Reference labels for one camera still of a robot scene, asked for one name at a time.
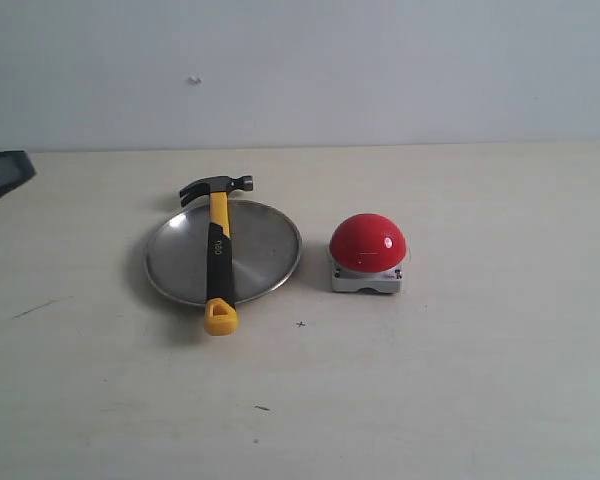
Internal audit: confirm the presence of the red dome push button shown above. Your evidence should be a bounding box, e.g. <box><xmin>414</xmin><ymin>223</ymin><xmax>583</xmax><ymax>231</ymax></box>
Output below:
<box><xmin>328</xmin><ymin>213</ymin><xmax>409</xmax><ymax>294</ymax></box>

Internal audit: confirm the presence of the yellow black claw hammer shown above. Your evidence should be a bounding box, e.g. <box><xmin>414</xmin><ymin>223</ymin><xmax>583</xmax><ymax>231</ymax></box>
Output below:
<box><xmin>179</xmin><ymin>175</ymin><xmax>254</xmax><ymax>336</ymax></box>

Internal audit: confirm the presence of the round metal plate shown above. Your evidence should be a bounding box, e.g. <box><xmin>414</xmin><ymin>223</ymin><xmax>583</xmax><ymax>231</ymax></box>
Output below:
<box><xmin>143</xmin><ymin>199</ymin><xmax>302</xmax><ymax>307</ymax></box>

